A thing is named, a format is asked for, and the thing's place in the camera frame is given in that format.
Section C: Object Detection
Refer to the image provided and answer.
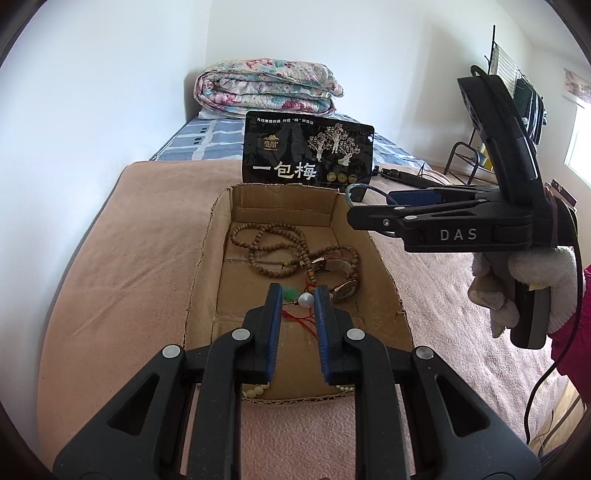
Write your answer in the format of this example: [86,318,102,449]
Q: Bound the cardboard box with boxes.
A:
[183,182,415,403]

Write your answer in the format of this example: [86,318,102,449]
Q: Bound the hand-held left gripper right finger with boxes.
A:
[314,285,542,480]

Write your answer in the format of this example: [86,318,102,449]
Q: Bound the blue checked mattress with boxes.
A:
[150,113,432,175]

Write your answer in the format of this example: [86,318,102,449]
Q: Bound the window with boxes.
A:
[563,104,591,179]

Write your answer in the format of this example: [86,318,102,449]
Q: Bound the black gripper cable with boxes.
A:
[523,240,583,445]

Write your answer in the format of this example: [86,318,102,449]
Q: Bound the black power strip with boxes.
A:
[378,167,447,189]

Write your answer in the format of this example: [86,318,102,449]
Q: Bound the pearl pendant red cord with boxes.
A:
[279,286,320,339]

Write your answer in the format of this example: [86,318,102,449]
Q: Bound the long wooden bead necklace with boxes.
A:
[229,223,311,280]

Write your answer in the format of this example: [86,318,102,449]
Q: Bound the black metal clothes rack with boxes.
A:
[482,25,549,154]

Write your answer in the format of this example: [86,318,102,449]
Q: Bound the white bead bracelet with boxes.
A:
[242,383,357,401]

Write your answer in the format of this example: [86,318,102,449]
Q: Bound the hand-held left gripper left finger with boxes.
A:
[52,282,283,480]

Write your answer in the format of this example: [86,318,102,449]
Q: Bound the wristwatch with light strap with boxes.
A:
[310,257,361,304]

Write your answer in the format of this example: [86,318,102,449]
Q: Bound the dark hanging clothes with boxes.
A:
[512,78,549,145]

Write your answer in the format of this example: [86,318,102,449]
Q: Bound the pink blanket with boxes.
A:
[37,159,579,480]

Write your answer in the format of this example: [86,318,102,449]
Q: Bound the wall picture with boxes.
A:
[563,68,591,103]

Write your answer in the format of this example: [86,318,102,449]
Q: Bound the striped hanging cloth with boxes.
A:
[489,46,519,94]

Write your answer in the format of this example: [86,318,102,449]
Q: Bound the blue translucent bangle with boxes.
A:
[345,183,371,206]

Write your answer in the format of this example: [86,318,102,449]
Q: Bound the black printed gift box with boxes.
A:
[242,110,376,202]

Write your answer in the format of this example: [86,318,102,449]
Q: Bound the folded floral quilt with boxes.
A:
[194,58,345,120]

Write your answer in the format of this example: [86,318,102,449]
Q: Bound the person's right hand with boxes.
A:
[467,246,585,340]

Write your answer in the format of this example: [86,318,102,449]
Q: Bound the person's right forearm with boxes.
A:
[549,264,591,408]

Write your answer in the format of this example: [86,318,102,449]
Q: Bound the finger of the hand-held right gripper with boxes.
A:
[385,185,499,210]
[347,199,500,237]

